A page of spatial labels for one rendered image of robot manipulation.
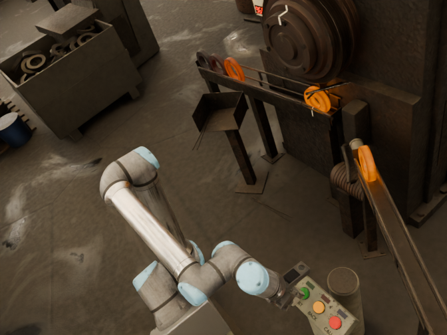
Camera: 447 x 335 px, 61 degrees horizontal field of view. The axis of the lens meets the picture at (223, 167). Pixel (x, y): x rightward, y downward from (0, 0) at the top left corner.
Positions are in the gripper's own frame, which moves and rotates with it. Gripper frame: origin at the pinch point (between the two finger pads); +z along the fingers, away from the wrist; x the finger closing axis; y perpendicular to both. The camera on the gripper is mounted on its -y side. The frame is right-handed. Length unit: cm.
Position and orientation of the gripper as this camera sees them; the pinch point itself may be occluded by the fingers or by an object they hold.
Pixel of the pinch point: (301, 292)
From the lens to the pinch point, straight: 149.3
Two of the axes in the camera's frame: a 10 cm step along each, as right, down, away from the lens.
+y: -6.1, 7.9, 0.1
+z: 5.4, 4.1, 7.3
